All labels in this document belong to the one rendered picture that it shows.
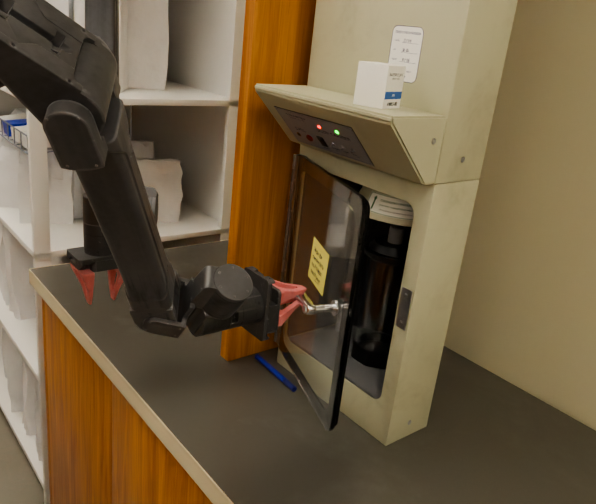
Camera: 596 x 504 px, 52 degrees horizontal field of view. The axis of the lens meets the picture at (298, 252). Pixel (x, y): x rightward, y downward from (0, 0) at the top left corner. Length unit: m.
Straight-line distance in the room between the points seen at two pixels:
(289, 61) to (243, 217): 0.30
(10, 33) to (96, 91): 0.08
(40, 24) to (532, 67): 1.00
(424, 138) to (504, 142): 0.51
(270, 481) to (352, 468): 0.14
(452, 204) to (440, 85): 0.18
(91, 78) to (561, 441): 1.03
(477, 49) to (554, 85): 0.41
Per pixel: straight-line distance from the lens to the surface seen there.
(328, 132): 0.98
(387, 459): 1.10
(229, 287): 0.82
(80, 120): 0.55
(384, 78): 0.89
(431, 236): 0.96
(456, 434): 1.20
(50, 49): 0.56
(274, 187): 1.20
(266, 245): 1.23
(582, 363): 1.36
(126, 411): 1.36
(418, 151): 0.88
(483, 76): 0.96
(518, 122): 1.36
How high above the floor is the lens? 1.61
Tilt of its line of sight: 20 degrees down
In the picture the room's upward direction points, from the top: 7 degrees clockwise
